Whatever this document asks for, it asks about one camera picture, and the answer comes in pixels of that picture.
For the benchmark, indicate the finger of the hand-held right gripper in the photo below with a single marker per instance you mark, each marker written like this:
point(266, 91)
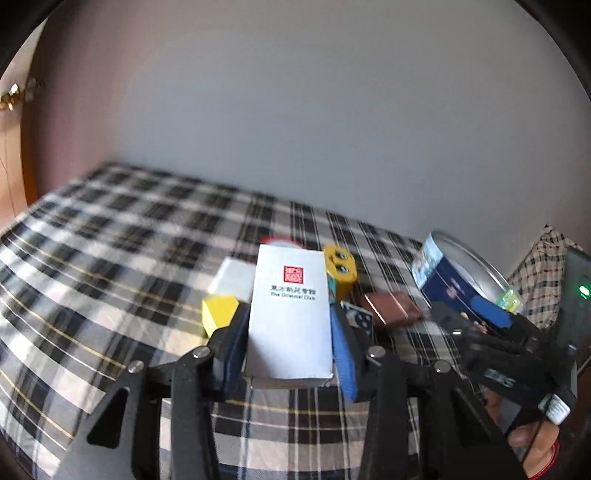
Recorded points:
point(445, 318)
point(491, 314)

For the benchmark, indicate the red tape roll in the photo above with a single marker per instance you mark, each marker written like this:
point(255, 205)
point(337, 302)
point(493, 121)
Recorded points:
point(278, 240)

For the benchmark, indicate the round blue metal tin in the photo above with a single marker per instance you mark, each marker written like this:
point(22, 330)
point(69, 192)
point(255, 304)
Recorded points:
point(448, 282)

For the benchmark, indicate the white charger plug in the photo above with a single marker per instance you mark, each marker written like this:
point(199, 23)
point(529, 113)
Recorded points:
point(231, 277)

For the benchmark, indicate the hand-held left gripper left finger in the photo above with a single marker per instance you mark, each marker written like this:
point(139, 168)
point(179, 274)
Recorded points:
point(233, 351)

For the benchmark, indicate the dark device with green light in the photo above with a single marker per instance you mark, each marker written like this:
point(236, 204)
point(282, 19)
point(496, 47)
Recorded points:
point(575, 318)

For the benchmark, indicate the wooden door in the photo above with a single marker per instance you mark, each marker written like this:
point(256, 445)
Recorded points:
point(11, 161)

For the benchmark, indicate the person's right hand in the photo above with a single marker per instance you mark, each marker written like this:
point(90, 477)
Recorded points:
point(524, 439)

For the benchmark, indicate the yellow toy block with eyes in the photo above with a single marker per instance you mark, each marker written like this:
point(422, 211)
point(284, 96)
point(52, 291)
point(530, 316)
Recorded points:
point(342, 277)

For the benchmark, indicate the white box with red seal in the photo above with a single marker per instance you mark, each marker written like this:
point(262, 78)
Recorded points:
point(288, 323)

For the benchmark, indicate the brown square tile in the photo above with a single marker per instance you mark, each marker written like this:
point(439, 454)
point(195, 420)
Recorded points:
point(392, 309)

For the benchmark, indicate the blue dotted card box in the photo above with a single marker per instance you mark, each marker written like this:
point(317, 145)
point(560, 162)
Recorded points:
point(360, 319)

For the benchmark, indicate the plaid pillow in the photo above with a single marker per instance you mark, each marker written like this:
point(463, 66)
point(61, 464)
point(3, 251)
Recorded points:
point(540, 272)

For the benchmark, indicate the black white plaid bed sheet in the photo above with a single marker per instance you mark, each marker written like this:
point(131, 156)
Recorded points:
point(115, 240)

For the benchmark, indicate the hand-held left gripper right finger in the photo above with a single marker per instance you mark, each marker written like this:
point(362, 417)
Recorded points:
point(346, 361)

